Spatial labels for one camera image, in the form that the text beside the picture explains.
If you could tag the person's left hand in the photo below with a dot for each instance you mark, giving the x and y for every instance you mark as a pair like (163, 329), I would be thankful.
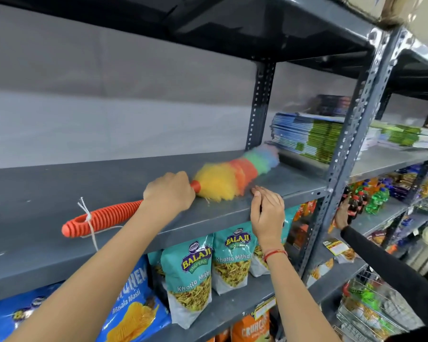
(167, 194)

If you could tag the person's right hand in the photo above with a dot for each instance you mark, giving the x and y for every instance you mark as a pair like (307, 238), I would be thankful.
(269, 220)

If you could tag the person's left fingers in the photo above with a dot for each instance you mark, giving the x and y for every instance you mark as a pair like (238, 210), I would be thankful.
(188, 195)

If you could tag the person's right thumb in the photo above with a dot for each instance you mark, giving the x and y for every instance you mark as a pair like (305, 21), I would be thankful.
(255, 208)

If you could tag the person's right forearm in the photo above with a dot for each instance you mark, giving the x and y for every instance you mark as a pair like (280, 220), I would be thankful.
(296, 302)

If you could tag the person's left forearm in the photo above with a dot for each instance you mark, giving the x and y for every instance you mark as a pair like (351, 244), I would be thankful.
(92, 277)

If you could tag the teal snack packet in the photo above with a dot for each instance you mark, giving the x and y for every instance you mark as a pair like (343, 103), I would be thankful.
(258, 261)
(155, 263)
(290, 220)
(189, 277)
(231, 258)

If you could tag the red orange snack packets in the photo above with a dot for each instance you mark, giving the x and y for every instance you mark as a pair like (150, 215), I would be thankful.
(301, 226)

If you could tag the stack of blue green notebooks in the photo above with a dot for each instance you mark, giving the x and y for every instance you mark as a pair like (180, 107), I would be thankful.
(306, 137)

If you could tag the clear snack packet yellow label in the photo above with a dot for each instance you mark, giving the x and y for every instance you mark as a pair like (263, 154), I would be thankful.
(338, 250)

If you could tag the cola bottle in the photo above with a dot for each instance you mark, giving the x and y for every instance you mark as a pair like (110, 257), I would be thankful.
(353, 210)
(362, 200)

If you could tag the yellow shelf price tag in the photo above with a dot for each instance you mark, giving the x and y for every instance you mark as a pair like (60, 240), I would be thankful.
(264, 307)

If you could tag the green soda bottle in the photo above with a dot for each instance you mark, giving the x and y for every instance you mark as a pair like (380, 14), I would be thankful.
(384, 195)
(372, 205)

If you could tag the orange drink bottle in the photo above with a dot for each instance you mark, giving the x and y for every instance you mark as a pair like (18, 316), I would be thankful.
(370, 183)

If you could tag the orange snack packet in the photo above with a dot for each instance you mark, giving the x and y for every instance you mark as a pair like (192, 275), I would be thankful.
(251, 329)
(223, 336)

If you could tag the blue chips packet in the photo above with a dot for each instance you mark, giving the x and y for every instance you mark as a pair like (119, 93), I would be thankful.
(135, 306)
(10, 315)

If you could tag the grey metal shelving rack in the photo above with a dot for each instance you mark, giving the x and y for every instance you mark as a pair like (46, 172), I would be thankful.
(385, 158)
(39, 199)

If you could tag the pile of blue yellow packets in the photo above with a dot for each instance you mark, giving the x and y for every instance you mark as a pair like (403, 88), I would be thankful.
(413, 183)

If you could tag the stack of green white notebooks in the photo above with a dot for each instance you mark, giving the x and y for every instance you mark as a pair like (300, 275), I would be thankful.
(406, 136)

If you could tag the cardboard box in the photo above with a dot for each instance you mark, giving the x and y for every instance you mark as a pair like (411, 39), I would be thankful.
(424, 17)

